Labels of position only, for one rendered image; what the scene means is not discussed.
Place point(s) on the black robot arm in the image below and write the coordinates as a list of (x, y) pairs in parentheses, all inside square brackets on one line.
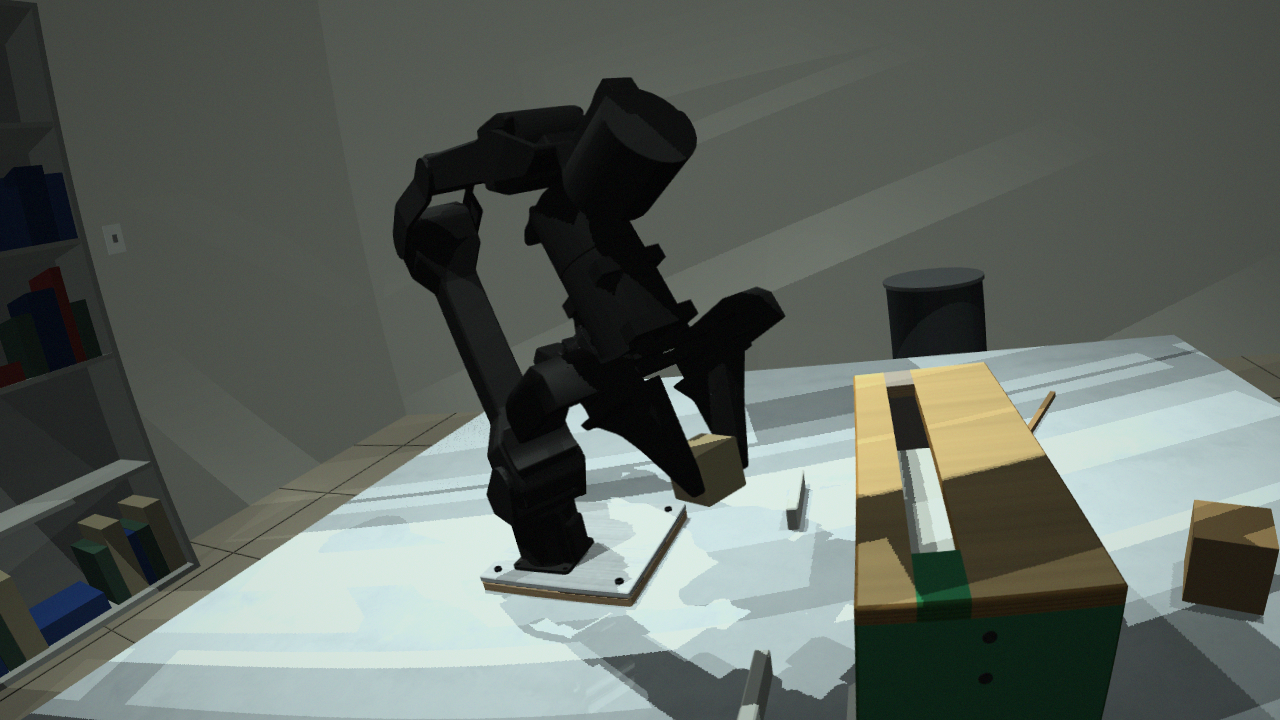
[(602, 170)]

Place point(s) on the brown wooden stick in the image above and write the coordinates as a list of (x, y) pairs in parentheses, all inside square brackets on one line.
[(1041, 411)]

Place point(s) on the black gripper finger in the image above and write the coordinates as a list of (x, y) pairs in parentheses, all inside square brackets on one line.
[(717, 387), (644, 415)]

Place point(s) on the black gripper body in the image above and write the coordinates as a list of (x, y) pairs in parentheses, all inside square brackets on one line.
[(630, 315)]

